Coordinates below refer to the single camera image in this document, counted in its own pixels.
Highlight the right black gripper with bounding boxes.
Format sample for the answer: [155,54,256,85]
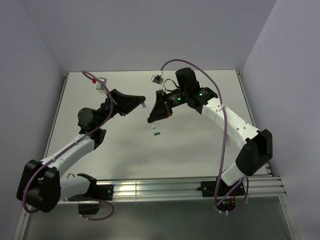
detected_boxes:
[147,87,189,122]

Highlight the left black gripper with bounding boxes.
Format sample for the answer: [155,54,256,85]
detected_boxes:
[96,90,147,129]

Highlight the white blue acrylic marker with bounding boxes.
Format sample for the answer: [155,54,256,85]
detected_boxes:
[142,105,157,130]

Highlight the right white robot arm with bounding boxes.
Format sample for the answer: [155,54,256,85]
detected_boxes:
[147,67,273,195]

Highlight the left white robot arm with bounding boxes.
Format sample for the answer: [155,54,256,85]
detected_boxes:
[16,89,146,214]

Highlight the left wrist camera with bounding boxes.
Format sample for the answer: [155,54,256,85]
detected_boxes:
[95,77,108,95]

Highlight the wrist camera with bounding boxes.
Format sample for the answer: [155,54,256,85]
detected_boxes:
[150,71,165,92]
[95,77,108,95]

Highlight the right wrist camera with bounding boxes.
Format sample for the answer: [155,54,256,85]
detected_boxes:
[150,71,165,92]

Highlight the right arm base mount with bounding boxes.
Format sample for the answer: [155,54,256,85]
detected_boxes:
[196,180,246,212]

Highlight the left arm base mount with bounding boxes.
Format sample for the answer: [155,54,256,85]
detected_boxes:
[67,184,115,218]

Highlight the aluminium mounting rail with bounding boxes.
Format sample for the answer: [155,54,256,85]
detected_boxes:
[24,174,287,204]

